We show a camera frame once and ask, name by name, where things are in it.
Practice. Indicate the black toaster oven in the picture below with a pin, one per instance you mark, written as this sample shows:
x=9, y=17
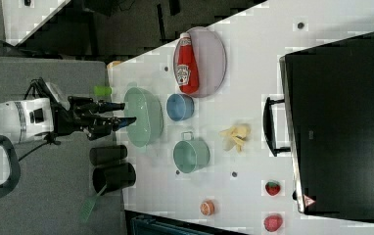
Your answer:
x=329, y=104

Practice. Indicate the small red toy strawberry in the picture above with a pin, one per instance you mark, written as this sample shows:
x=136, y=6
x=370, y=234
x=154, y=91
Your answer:
x=272, y=188

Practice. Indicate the large red toy strawberry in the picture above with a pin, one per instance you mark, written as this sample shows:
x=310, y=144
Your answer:
x=273, y=222

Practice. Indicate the blue bowl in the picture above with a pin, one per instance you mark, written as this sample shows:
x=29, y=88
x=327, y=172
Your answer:
x=180, y=107

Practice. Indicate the orange slice toy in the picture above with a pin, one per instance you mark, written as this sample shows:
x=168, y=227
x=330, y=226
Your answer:
x=207, y=208

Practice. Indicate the green spatula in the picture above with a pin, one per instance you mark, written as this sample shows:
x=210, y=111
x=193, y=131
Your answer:
x=89, y=205

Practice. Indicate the green oval colander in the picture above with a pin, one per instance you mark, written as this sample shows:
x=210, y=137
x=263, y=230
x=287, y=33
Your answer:
x=146, y=108

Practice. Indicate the peeled yellow toy banana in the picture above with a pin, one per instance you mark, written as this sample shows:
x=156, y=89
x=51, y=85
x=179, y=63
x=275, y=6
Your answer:
x=235, y=137

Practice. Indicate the lime green cylinder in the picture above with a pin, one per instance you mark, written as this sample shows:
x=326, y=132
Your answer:
x=103, y=90

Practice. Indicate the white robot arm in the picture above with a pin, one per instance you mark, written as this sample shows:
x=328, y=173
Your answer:
x=43, y=114

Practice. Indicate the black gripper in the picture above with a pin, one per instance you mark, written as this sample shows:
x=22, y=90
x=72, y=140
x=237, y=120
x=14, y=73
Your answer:
x=84, y=114

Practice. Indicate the grey round plate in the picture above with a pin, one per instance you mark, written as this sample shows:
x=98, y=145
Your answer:
x=210, y=57

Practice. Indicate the green mug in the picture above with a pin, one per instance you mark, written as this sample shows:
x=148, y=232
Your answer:
x=191, y=153

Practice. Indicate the red ketchup bottle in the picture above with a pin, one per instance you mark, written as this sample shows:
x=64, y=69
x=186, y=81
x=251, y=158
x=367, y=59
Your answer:
x=187, y=75

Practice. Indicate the large black cup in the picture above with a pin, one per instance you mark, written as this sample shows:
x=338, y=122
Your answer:
x=112, y=178

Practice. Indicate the small black cup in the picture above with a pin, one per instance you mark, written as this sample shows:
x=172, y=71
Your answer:
x=107, y=154

